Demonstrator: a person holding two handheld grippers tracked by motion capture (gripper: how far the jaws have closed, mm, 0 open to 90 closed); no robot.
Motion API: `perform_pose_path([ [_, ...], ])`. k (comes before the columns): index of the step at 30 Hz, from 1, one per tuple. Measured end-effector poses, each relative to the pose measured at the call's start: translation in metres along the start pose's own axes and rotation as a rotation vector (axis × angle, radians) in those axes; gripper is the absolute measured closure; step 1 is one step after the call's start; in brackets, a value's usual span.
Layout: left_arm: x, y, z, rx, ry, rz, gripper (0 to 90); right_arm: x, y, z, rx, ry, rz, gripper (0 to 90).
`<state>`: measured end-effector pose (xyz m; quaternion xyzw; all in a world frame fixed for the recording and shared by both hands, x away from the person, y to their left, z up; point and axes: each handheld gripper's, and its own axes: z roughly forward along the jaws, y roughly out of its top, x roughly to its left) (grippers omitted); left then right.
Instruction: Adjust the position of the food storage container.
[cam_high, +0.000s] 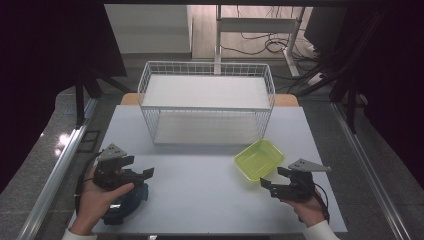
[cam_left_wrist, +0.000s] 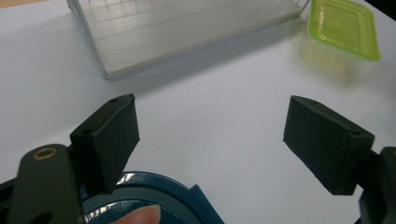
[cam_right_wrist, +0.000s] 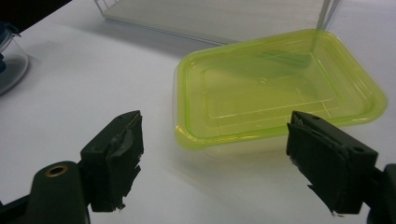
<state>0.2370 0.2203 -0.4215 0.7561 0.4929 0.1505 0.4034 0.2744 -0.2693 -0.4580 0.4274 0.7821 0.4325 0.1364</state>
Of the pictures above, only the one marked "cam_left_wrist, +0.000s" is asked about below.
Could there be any green plastic container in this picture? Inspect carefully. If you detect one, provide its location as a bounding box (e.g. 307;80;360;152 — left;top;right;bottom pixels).
297;0;382;87

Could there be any round container with blue lid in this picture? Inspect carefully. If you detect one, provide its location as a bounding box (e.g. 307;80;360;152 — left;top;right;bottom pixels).
78;171;226;224

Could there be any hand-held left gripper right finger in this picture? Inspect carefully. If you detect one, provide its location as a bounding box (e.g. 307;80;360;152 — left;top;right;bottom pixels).
282;94;375;196

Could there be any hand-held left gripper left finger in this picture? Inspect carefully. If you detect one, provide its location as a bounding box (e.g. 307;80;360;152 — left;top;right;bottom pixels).
69;93;141;196

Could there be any white wire rack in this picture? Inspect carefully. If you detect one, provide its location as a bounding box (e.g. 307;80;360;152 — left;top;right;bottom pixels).
65;0;312;80

